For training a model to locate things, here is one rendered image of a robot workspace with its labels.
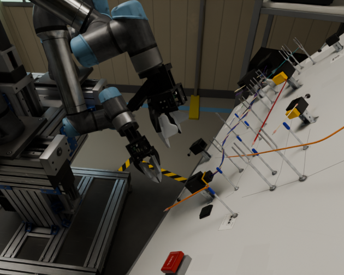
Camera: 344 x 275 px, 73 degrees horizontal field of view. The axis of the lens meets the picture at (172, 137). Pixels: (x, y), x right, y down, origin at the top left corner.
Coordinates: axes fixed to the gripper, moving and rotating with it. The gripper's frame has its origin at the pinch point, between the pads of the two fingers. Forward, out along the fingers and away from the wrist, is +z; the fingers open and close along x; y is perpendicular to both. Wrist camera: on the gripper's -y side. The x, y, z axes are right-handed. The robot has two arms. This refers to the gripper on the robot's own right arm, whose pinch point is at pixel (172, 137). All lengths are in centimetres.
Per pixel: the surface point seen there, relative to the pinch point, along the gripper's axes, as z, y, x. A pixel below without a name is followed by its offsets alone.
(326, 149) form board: 8.2, 36.8, -2.2
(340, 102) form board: 5.6, 42.3, 15.7
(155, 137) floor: 63, -115, 148
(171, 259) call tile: 20.8, 1.7, -23.7
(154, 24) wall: -49, -105, 225
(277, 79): 3, 27, 44
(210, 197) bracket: 22.0, 5.1, -1.0
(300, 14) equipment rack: -13, 39, 87
